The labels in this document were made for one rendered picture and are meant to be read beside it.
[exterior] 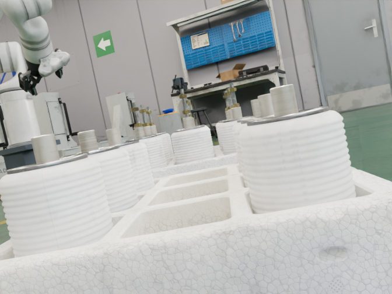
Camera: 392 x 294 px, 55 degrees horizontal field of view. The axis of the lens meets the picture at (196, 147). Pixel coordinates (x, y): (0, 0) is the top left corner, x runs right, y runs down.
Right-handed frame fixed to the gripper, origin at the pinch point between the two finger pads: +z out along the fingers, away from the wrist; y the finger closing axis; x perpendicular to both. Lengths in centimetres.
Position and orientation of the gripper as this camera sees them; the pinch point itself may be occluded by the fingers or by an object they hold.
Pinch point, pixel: (46, 83)
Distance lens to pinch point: 120.6
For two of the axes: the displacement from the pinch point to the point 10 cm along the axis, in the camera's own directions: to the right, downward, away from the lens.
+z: -2.0, 4.4, 8.8
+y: -6.2, 6.4, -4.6
